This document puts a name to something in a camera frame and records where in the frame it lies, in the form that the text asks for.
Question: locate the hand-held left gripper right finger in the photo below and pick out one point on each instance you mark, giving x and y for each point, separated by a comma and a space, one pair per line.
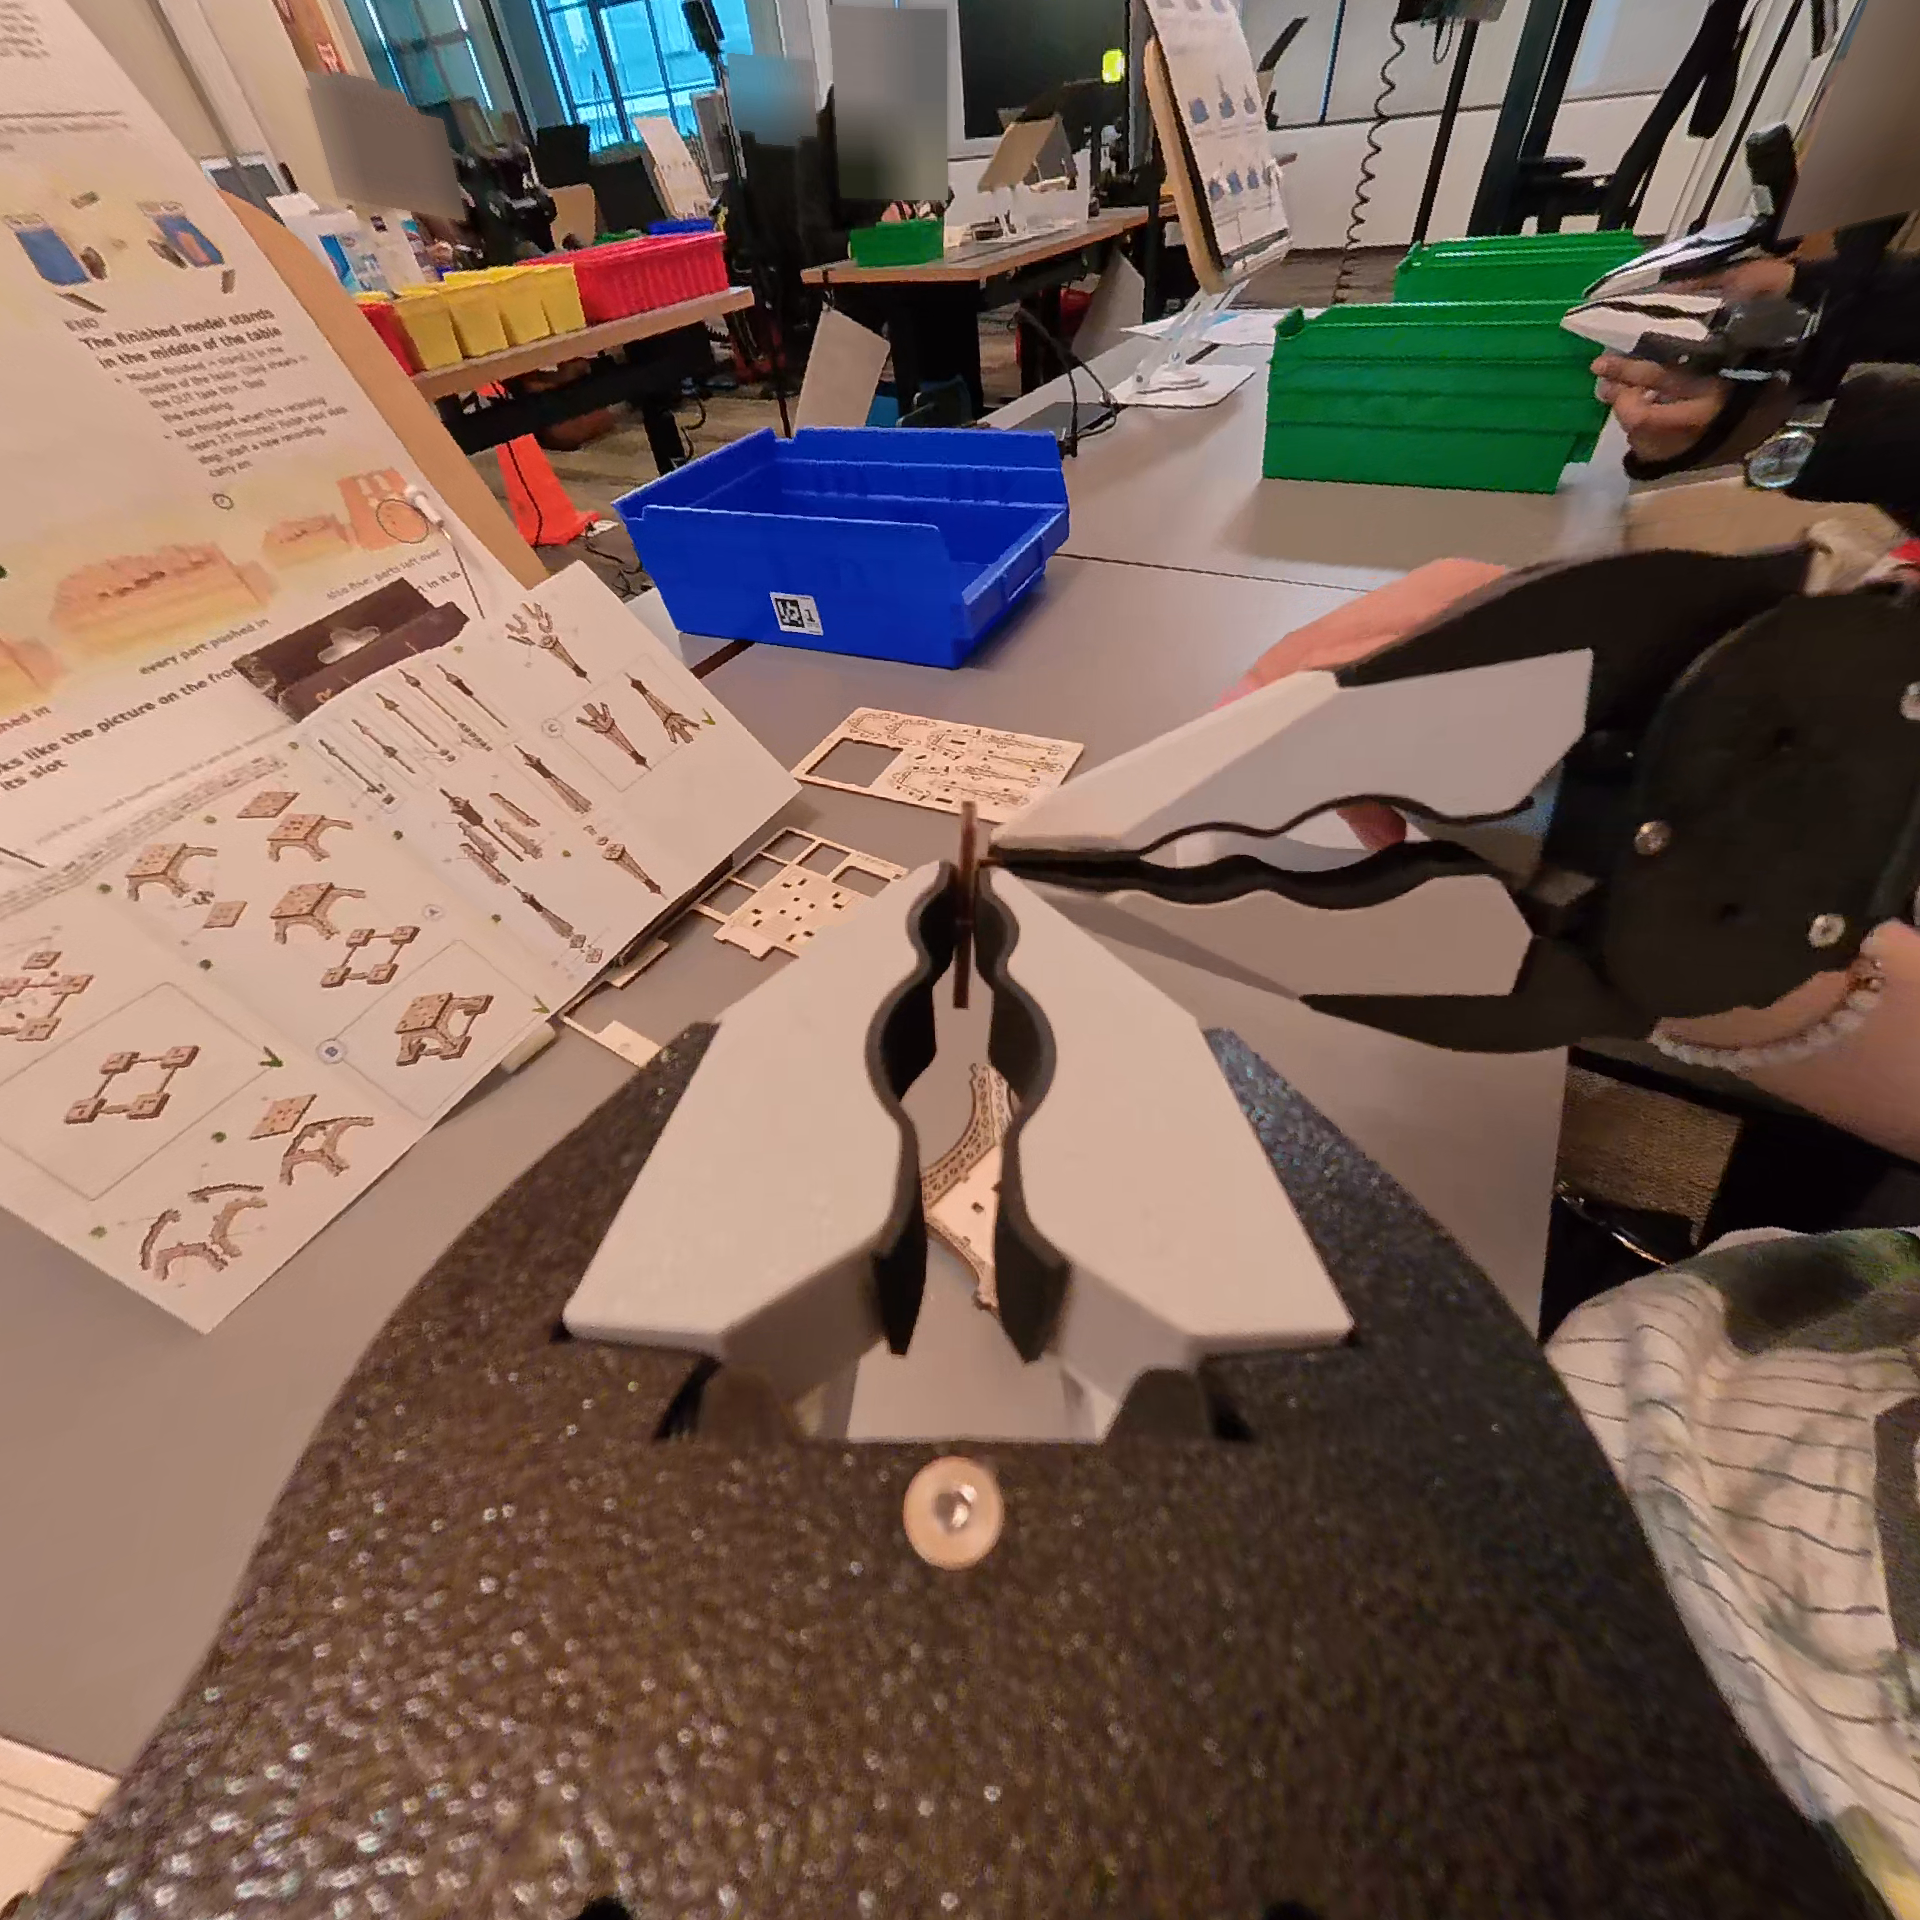
1184, 1201

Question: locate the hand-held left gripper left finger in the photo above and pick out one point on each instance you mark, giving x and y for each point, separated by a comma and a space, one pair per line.
751, 1201

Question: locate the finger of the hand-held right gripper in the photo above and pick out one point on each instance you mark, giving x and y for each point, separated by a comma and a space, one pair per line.
1381, 932
1350, 735

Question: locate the wooden lattice tower base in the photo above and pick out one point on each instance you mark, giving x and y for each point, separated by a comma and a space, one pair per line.
961, 1201

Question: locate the person's right forearm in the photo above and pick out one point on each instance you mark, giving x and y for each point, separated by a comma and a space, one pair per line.
1862, 1080

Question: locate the grey desk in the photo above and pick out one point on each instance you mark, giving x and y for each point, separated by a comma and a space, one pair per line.
1201, 599

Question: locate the person's right hand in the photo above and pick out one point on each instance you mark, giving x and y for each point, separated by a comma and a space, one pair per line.
1381, 615

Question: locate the green plastic bin stack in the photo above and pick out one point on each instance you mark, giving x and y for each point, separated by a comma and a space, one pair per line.
1424, 389

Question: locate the folded assembly instruction booklet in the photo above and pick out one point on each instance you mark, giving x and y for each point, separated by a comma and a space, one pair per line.
375, 902

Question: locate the blue plastic bin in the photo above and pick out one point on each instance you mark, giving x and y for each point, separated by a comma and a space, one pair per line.
839, 540

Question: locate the small poster board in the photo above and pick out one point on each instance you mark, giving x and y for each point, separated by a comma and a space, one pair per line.
1223, 135

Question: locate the person's striped shirt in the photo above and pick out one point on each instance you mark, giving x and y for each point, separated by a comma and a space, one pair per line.
1769, 1500

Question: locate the small green bin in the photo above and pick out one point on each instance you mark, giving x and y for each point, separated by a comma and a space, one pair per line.
897, 246

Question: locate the dark packaging card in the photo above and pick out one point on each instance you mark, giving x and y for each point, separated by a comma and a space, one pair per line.
360, 652

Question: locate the orange traffic cone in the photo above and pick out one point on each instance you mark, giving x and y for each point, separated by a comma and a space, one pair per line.
548, 495

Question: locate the black computer monitor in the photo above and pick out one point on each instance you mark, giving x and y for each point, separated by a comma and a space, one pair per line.
1044, 68

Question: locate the white push pin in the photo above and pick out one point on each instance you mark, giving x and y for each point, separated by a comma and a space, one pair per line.
421, 504

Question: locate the wooden poster backing board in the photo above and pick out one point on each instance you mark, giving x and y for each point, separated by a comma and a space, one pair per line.
375, 389

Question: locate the row of yellow bins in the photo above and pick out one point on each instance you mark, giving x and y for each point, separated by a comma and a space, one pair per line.
487, 316

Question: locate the small red plastic bin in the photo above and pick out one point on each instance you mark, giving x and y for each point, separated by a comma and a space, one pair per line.
386, 332

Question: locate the large instruction poster sheet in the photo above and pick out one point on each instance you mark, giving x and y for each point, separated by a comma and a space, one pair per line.
182, 375

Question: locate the wooden empty frame piece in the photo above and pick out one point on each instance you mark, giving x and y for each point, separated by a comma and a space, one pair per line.
796, 902

